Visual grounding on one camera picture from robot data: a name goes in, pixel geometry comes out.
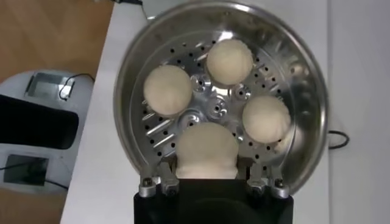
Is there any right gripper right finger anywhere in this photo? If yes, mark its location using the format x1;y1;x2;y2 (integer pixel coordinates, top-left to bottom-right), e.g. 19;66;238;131
245;159;290;199

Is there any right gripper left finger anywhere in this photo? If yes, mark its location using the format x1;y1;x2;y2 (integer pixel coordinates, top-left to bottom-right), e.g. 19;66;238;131
138;158;180;198

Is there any white steamed baozi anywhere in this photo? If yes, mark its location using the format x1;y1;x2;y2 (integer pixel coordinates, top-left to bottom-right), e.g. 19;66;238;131
206;38;254;86
175;121;240;180
143;64;194;118
242;95;293;144

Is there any steel steamer basket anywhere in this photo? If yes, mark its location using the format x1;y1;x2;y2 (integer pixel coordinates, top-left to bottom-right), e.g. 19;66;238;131
113;1;330;195

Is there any black cooker power cord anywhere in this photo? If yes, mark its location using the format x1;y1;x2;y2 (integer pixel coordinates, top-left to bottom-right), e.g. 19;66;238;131
327;130;350;150

